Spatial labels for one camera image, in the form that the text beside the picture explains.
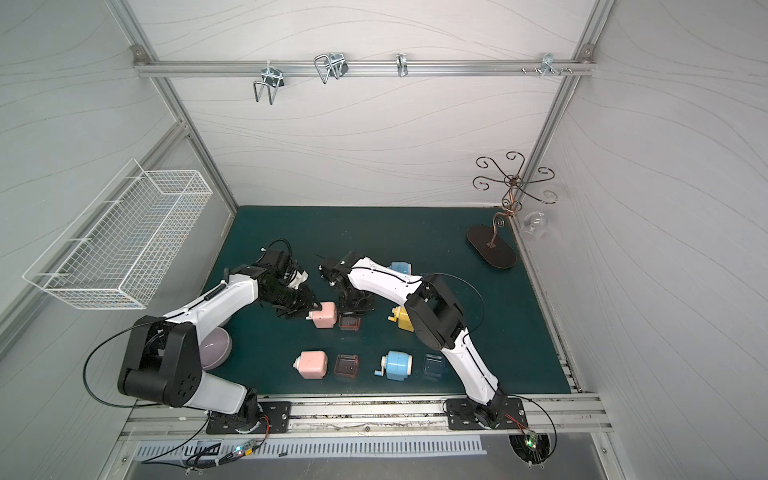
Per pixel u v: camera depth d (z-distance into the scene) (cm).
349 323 88
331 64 77
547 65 77
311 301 81
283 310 76
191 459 68
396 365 75
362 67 77
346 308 80
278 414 74
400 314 84
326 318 84
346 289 69
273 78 78
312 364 75
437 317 54
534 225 88
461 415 75
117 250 69
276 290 71
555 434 66
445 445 70
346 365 82
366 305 80
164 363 43
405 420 74
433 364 83
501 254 106
